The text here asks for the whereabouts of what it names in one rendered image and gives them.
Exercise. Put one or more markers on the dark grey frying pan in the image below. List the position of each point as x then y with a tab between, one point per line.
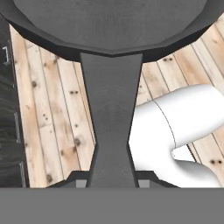
112	116

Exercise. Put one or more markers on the dark wood cupboard run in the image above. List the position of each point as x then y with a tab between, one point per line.
7	102

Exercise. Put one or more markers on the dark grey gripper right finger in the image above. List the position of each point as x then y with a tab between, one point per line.
145	178

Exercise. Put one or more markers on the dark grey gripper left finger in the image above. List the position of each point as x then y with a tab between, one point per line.
78	178

